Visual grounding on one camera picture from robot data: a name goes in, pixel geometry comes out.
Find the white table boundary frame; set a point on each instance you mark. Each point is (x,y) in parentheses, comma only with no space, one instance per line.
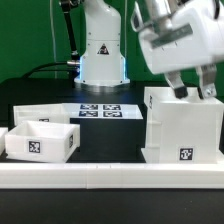
(96,176)

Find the white drawer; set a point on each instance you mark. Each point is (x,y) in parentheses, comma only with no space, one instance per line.
(42,141)
(55,113)

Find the white fiducial marker sheet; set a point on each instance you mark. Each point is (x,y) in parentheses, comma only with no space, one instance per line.
(103,111)

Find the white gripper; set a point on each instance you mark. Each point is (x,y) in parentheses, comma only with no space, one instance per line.
(196,39)

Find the white front drawer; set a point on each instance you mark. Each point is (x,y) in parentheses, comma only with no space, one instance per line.
(42,141)

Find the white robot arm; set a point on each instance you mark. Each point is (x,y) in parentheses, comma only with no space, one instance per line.
(102,64)

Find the white drawer cabinet box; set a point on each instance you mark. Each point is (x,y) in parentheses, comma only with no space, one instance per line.
(181,130)

